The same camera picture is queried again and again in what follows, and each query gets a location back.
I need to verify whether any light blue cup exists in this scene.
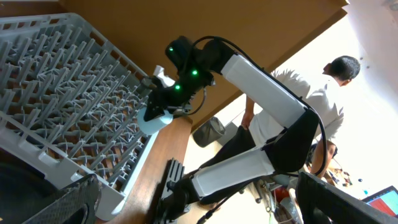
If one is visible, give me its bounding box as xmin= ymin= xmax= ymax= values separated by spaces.
xmin=136 ymin=108 xmax=173 ymax=135

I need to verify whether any laptop with red screen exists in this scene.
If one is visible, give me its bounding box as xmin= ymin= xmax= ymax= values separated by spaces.
xmin=362 ymin=186 xmax=398 ymax=218

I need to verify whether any black waste basket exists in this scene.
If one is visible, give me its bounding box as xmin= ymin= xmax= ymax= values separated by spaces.
xmin=193 ymin=117 xmax=226 ymax=147

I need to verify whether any round black tray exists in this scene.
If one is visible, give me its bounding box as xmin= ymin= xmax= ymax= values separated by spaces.
xmin=1 ymin=149 xmax=57 ymax=223

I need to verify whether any grey dishwasher rack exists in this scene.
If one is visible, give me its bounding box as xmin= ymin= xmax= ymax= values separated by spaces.
xmin=1 ymin=13 xmax=156 ymax=221

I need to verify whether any person in white shirt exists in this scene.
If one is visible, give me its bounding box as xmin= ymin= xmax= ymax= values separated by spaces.
xmin=198 ymin=55 xmax=361 ymax=206

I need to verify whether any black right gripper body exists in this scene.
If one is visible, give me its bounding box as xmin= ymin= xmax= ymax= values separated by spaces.
xmin=141 ymin=77 xmax=205 ymax=121

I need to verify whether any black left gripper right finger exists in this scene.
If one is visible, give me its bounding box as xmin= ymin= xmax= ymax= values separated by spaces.
xmin=295 ymin=172 xmax=397 ymax=224

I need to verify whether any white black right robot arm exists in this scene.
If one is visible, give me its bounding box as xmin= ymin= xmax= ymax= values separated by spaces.
xmin=137 ymin=36 xmax=324 ymax=223

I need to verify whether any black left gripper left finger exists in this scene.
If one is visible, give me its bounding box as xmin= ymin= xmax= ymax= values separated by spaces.
xmin=21 ymin=174 xmax=101 ymax=224

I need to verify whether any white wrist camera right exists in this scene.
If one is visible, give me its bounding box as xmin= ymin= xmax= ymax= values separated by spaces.
xmin=153 ymin=65 xmax=175 ymax=88

